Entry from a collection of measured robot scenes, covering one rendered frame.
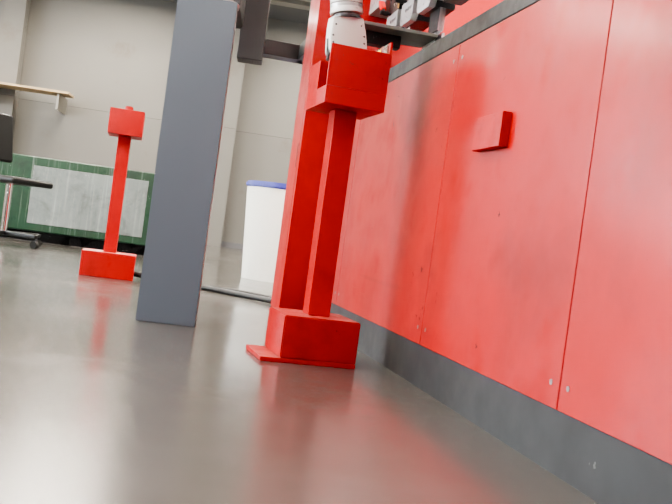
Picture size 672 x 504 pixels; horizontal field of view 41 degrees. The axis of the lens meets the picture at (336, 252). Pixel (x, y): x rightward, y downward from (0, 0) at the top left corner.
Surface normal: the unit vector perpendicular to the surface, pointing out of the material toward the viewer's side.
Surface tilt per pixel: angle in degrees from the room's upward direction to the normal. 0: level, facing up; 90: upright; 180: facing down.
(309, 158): 90
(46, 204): 90
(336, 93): 90
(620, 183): 90
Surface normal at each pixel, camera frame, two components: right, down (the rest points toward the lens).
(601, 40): -0.97, -0.13
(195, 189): 0.12, 0.03
